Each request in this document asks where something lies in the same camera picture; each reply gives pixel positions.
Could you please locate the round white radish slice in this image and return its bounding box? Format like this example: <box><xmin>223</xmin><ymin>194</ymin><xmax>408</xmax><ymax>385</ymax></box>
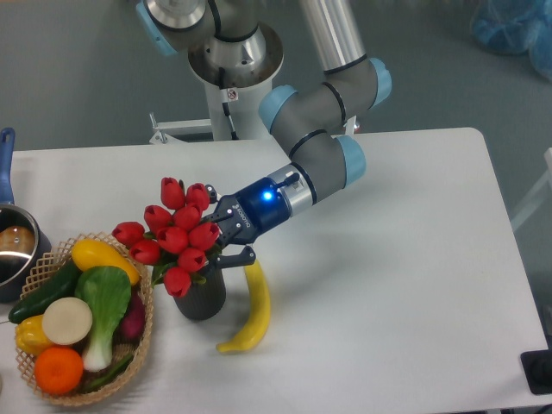
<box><xmin>41</xmin><ymin>297</ymin><xmax>92</xmax><ymax>346</ymax></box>

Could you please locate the yellow toy bell pepper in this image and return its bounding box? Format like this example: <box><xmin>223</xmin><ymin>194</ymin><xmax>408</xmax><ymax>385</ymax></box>
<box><xmin>16</xmin><ymin>315</ymin><xmax>53</xmax><ymax>356</ymax></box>

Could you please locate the red tulip bouquet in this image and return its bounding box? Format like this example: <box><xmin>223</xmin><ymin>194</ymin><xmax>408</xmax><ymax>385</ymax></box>
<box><xmin>112</xmin><ymin>177</ymin><xmax>219</xmax><ymax>298</ymax></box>

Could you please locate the dark green toy cucumber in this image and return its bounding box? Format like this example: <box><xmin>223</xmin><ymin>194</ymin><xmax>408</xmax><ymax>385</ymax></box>
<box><xmin>8</xmin><ymin>260</ymin><xmax>82</xmax><ymax>324</ymax></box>

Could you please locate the blue saucepan with handle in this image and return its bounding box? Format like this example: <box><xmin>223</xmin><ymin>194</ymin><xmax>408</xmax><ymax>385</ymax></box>
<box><xmin>1</xmin><ymin>128</ymin><xmax>51</xmax><ymax>304</ymax></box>

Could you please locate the yellow toy squash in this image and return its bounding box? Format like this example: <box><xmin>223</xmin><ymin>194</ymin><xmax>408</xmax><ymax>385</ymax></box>
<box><xmin>71</xmin><ymin>239</ymin><xmax>141</xmax><ymax>285</ymax></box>

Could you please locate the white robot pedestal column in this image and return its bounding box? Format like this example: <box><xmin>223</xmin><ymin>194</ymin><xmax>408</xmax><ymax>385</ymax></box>
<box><xmin>148</xmin><ymin>22</ymin><xmax>285</xmax><ymax>146</ymax></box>

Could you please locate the white metal frame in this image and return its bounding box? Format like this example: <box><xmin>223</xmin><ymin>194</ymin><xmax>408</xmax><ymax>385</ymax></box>
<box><xmin>510</xmin><ymin>148</ymin><xmax>551</xmax><ymax>232</ymax></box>

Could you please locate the green toy chili pepper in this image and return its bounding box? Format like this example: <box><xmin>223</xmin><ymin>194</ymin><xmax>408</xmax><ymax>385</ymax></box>
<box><xmin>80</xmin><ymin>354</ymin><xmax>134</xmax><ymax>393</ymax></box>

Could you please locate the blue plastic bag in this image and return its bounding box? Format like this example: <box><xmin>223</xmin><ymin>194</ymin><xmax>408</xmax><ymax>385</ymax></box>
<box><xmin>470</xmin><ymin>1</ymin><xmax>551</xmax><ymax>80</ymax></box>

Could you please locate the woven wicker basket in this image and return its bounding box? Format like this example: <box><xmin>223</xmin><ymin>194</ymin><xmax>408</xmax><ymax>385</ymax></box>
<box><xmin>16</xmin><ymin>233</ymin><xmax>154</xmax><ymax>407</ymax></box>

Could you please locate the black device at table edge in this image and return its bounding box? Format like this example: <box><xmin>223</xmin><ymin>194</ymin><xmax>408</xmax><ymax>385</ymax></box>
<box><xmin>520</xmin><ymin>349</ymin><xmax>551</xmax><ymax>395</ymax></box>

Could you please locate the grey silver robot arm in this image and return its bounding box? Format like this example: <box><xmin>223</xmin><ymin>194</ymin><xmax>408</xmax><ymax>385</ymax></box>
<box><xmin>136</xmin><ymin>1</ymin><xmax>392</xmax><ymax>269</ymax></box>

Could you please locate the orange toy tangerine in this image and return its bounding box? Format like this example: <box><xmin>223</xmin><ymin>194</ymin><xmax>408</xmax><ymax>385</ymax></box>
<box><xmin>34</xmin><ymin>347</ymin><xmax>84</xmax><ymax>395</ymax></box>

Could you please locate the green toy bok choy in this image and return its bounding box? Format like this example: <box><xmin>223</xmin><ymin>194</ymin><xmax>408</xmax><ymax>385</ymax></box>
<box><xmin>75</xmin><ymin>266</ymin><xmax>131</xmax><ymax>372</ymax></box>

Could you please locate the yellow toy banana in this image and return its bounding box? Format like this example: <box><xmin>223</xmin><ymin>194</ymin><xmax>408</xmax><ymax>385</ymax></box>
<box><xmin>216</xmin><ymin>260</ymin><xmax>272</xmax><ymax>354</ymax></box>

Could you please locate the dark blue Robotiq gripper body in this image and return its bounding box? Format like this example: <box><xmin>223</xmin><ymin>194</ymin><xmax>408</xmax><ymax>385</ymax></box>
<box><xmin>202</xmin><ymin>175</ymin><xmax>296</xmax><ymax>248</ymax></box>

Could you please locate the purple toy sweet potato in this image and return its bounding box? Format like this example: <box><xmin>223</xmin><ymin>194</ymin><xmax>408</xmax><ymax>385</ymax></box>
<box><xmin>119</xmin><ymin>291</ymin><xmax>146</xmax><ymax>341</ymax></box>

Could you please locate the dark grey ribbed vase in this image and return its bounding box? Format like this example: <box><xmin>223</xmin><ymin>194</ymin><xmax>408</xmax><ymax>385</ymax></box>
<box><xmin>173</xmin><ymin>267</ymin><xmax>226</xmax><ymax>321</ymax></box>

